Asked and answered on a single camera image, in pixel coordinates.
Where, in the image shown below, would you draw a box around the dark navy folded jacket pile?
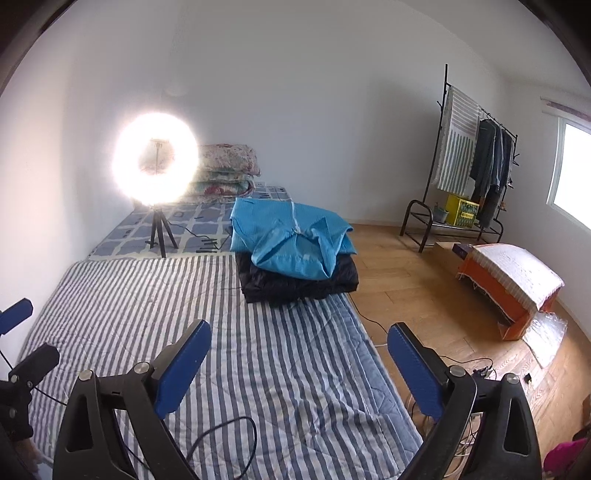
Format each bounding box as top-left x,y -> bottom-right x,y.
235,253 -> 359,305

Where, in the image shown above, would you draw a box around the black clothes rack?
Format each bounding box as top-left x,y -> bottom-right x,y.
400,72 -> 518,251

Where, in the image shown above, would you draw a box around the dark clothes on rack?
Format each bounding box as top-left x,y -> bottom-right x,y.
469,119 -> 515,229

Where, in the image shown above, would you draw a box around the striped cloth on rack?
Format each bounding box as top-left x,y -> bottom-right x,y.
433,85 -> 481,196

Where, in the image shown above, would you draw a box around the bright ring light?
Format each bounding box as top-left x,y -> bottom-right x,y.
111,111 -> 200,207

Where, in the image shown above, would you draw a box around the yellow crate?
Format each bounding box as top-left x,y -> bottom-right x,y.
445,194 -> 480,228

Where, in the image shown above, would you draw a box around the blue checkered bed sheet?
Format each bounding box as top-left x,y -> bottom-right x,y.
87,184 -> 297,259

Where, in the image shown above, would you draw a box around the light blue work jacket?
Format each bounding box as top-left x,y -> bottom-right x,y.
230,198 -> 356,281

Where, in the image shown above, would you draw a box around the window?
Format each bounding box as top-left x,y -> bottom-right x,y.
541,98 -> 590,230

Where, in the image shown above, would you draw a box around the blue white striped quilt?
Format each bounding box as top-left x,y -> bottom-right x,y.
18,253 -> 424,480

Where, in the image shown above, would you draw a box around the black tripod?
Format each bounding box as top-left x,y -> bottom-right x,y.
147,206 -> 178,259

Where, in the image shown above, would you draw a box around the orange box with white cover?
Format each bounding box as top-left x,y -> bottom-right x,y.
458,243 -> 564,341

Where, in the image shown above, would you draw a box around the floral folded blankets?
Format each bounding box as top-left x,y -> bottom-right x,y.
184,144 -> 260,198

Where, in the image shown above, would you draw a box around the black cable on bed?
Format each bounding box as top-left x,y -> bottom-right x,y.
124,415 -> 259,478

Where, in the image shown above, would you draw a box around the pink cloth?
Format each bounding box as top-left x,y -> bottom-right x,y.
543,438 -> 589,477

